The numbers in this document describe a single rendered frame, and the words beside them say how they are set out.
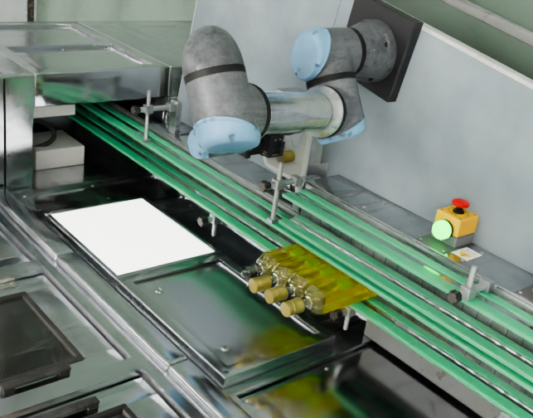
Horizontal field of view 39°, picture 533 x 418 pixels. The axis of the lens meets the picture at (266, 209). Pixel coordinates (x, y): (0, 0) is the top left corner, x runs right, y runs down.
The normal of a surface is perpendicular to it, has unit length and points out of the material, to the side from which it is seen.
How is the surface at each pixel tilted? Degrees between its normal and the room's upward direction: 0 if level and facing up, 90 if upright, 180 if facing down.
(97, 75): 90
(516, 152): 0
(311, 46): 8
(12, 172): 90
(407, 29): 2
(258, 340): 90
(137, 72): 90
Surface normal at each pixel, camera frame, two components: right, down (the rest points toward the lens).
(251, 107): 0.79, -0.17
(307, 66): -0.80, 0.03
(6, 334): 0.13, -0.91
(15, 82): 0.63, 0.39
